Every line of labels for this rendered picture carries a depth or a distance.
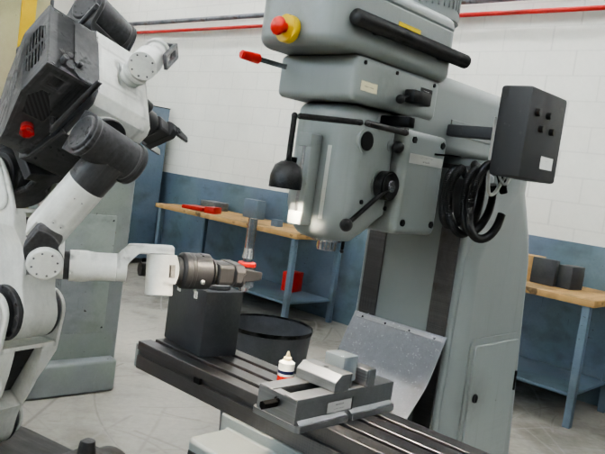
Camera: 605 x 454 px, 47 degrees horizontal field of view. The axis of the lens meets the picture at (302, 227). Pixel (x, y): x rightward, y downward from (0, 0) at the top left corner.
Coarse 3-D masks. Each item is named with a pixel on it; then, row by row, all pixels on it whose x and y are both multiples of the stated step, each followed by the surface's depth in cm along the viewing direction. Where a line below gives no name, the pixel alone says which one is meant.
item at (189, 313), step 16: (176, 288) 207; (208, 288) 197; (224, 288) 198; (176, 304) 206; (192, 304) 199; (208, 304) 194; (224, 304) 197; (240, 304) 200; (176, 320) 206; (192, 320) 199; (208, 320) 194; (224, 320) 198; (176, 336) 205; (192, 336) 198; (208, 336) 195; (224, 336) 198; (192, 352) 198; (208, 352) 196; (224, 352) 199
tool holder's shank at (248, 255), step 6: (252, 222) 176; (252, 228) 176; (252, 234) 176; (246, 240) 177; (252, 240) 177; (246, 246) 177; (252, 246) 177; (246, 252) 177; (252, 252) 177; (246, 258) 177; (252, 258) 177
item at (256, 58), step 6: (240, 54) 155; (246, 54) 155; (252, 54) 156; (258, 54) 158; (252, 60) 157; (258, 60) 158; (264, 60) 160; (270, 60) 161; (276, 66) 163; (282, 66) 164
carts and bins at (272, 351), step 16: (240, 320) 389; (256, 320) 395; (272, 320) 396; (288, 320) 395; (240, 336) 355; (256, 336) 351; (272, 336) 350; (288, 336) 353; (304, 336) 360; (256, 352) 352; (272, 352) 352; (304, 352) 366
